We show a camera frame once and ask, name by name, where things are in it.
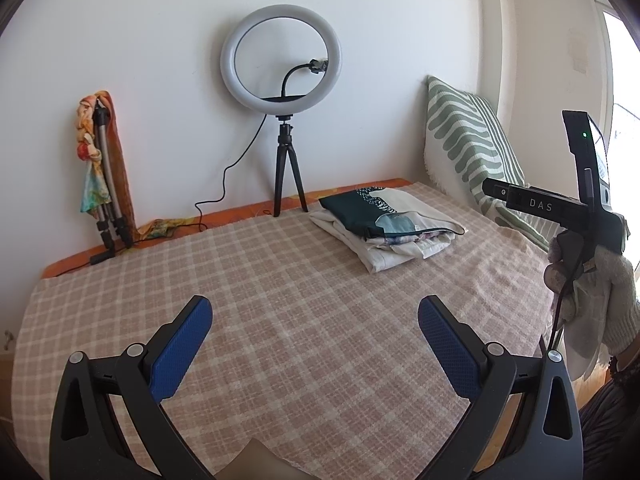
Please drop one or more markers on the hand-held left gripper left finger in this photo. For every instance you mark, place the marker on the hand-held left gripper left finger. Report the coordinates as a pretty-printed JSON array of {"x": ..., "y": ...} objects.
[{"x": 180, "y": 350}]

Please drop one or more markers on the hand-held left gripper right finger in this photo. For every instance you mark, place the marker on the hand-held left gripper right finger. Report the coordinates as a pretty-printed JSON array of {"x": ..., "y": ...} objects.
[{"x": 447, "y": 350}]

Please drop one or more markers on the white blue swirl-print cloth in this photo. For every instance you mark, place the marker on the white blue swirl-print cloth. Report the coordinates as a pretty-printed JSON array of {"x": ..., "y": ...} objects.
[{"x": 400, "y": 242}]

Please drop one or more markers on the dark teal garment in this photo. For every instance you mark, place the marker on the dark teal garment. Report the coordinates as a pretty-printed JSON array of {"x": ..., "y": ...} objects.
[{"x": 350, "y": 210}]

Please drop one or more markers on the person's right forearm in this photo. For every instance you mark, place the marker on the person's right forearm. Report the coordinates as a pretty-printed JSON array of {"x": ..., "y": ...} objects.
[{"x": 631, "y": 355}]

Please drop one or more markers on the stack of folded clothes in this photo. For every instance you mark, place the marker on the stack of folded clothes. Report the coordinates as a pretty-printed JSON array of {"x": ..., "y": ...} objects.
[{"x": 380, "y": 260}]

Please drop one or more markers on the person's right hand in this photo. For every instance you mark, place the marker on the person's right hand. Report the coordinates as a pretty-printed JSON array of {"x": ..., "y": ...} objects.
[{"x": 610, "y": 300}]

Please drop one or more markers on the green striped pillow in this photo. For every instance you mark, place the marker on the green striped pillow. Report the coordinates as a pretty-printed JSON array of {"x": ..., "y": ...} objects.
[{"x": 465, "y": 135}]

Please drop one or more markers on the beige plaid blanket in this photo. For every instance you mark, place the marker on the beige plaid blanket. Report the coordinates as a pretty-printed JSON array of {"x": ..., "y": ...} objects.
[{"x": 300, "y": 310}]

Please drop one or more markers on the window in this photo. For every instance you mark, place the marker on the window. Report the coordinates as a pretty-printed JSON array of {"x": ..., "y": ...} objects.
[{"x": 625, "y": 85}]

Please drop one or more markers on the person's striped skirt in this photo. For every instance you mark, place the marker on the person's striped skirt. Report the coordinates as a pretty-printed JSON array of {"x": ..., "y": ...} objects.
[{"x": 615, "y": 420}]

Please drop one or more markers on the colourful orange scarf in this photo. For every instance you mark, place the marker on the colourful orange scarf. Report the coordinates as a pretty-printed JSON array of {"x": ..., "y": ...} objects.
[{"x": 117, "y": 160}]

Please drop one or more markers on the silver folded tripod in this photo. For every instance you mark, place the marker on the silver folded tripod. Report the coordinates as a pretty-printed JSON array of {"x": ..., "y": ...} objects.
[{"x": 102, "y": 160}]

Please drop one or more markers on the black mini tripod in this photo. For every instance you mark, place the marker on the black mini tripod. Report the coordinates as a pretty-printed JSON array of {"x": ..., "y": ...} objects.
[{"x": 285, "y": 155}]

